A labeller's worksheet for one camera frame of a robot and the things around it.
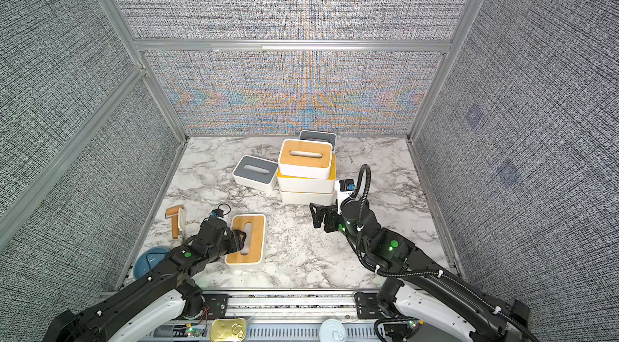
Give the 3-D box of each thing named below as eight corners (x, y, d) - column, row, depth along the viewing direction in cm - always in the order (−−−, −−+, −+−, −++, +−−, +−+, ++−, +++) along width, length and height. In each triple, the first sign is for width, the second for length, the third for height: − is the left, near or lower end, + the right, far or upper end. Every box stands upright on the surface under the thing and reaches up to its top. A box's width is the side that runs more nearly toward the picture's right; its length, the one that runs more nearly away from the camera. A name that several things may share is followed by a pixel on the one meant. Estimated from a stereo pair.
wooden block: (176, 239, 89) (170, 234, 86) (166, 213, 96) (161, 208, 93) (193, 229, 92) (189, 224, 88) (183, 205, 98) (179, 199, 95)
